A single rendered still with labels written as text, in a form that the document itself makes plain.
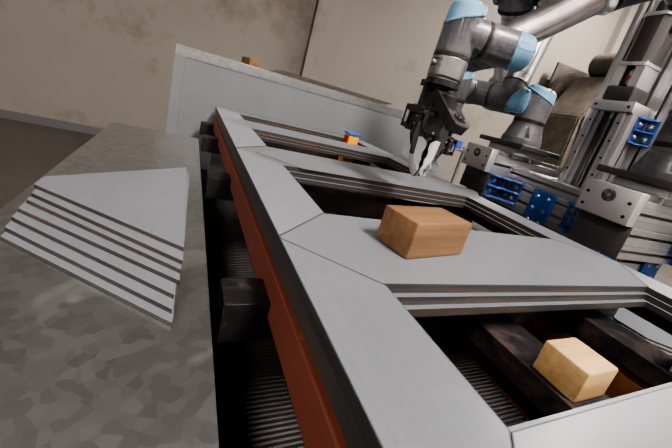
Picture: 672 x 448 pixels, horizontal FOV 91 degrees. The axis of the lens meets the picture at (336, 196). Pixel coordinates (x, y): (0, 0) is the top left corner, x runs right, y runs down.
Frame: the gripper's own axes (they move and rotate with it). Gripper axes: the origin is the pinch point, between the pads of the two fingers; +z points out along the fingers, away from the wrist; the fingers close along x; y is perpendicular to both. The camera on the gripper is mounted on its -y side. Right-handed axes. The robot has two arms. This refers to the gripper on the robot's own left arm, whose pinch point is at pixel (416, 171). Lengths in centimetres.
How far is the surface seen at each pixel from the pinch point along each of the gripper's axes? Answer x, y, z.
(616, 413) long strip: 16, -52, 6
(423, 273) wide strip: 20.5, -33.4, 5.9
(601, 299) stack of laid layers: -14.1, -35.8, 7.6
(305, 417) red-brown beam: 36, -43, 13
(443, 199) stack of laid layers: -19.0, 8.8, 7.6
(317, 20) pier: -65, 339, -86
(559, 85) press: -435, 303, -119
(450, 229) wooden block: 14.5, -29.1, 1.7
